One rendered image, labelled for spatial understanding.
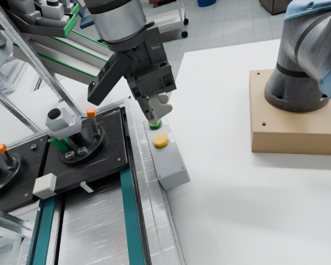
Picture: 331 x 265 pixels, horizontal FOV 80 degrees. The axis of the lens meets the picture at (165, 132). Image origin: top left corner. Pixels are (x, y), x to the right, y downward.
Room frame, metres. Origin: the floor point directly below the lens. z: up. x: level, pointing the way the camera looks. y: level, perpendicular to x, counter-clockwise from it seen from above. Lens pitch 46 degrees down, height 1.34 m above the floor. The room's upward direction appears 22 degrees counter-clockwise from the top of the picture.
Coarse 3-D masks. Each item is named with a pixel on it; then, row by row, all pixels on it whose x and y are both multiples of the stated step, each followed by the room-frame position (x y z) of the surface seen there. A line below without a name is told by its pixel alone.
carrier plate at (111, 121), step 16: (112, 112) 0.54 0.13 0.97; (112, 128) 0.46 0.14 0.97; (112, 144) 0.40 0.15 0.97; (48, 160) 0.44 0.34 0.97; (96, 160) 0.36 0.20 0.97; (112, 160) 0.34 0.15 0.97; (128, 160) 0.33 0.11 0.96; (64, 176) 0.36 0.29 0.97; (80, 176) 0.33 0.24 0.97; (96, 176) 0.32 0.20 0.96
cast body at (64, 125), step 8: (56, 112) 0.43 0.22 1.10; (64, 112) 0.44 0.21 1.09; (48, 120) 0.43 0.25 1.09; (56, 120) 0.42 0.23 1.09; (64, 120) 0.42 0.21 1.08; (72, 120) 0.43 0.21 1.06; (80, 120) 0.46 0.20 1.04; (56, 128) 0.42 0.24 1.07; (64, 128) 0.42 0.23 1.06; (72, 128) 0.42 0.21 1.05; (80, 128) 0.43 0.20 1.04; (56, 136) 0.42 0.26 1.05; (64, 136) 0.42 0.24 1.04
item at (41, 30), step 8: (0, 0) 0.80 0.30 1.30; (8, 8) 0.80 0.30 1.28; (40, 8) 0.78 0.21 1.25; (8, 16) 0.66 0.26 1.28; (16, 16) 0.66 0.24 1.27; (72, 16) 0.76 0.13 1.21; (0, 24) 0.67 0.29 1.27; (16, 24) 0.66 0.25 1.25; (24, 24) 0.66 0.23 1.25; (72, 24) 0.71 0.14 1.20; (24, 32) 0.66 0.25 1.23; (32, 32) 0.65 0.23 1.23; (40, 32) 0.65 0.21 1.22; (48, 32) 0.65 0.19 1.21; (56, 32) 0.64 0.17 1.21; (64, 32) 0.64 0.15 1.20
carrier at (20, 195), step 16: (32, 144) 0.54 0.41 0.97; (48, 144) 0.52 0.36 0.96; (0, 160) 0.50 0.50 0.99; (16, 160) 0.47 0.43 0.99; (32, 160) 0.47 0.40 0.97; (0, 176) 0.43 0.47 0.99; (16, 176) 0.41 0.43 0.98; (32, 176) 0.40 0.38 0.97; (0, 192) 0.38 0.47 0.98; (16, 192) 0.37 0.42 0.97; (32, 192) 0.35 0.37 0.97; (0, 208) 0.34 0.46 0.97; (16, 208) 0.33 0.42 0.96
